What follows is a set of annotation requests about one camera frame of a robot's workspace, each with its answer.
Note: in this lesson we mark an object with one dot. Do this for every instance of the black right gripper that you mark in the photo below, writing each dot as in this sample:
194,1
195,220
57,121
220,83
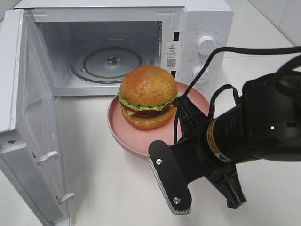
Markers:
196,159

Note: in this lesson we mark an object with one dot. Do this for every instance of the round white door button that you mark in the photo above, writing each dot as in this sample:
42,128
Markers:
200,90

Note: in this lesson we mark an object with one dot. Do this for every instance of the pink round plate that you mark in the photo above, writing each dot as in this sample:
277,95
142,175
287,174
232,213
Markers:
137,141

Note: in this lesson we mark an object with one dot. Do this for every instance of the burger with lettuce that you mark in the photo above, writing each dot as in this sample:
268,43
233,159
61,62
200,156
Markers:
146,95

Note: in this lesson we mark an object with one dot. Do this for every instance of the white microwave door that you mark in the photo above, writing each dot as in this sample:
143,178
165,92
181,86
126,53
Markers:
30,152

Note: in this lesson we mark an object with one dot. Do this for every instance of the upper white power knob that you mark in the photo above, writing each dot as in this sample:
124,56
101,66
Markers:
206,44

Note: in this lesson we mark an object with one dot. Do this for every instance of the white warning label sticker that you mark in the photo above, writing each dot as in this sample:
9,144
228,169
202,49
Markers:
171,55

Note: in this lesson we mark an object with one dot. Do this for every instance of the glass microwave turntable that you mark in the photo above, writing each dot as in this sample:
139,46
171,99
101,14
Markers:
109,61

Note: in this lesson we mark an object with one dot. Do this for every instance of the white microwave oven body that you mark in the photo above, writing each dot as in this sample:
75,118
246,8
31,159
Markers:
68,24

